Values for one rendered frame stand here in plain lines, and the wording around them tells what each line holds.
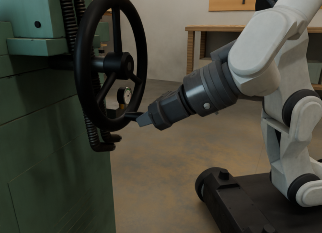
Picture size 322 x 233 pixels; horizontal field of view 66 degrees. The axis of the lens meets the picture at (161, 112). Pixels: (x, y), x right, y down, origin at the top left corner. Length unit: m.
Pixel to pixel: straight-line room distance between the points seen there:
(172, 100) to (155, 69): 3.71
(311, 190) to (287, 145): 0.22
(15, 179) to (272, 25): 0.57
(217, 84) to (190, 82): 0.05
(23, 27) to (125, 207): 1.04
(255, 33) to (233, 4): 3.27
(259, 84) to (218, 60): 0.09
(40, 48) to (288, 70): 0.71
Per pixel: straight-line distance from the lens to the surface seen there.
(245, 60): 0.42
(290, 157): 1.04
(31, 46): 0.53
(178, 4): 3.95
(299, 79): 0.93
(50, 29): 0.52
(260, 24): 0.44
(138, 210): 1.36
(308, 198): 1.13
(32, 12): 0.54
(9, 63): 0.57
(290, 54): 0.86
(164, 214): 1.33
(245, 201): 1.17
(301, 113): 0.91
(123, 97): 0.84
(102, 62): 0.56
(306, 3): 0.48
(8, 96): 0.57
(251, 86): 0.45
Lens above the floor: 0.90
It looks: 20 degrees down
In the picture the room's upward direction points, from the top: straight up
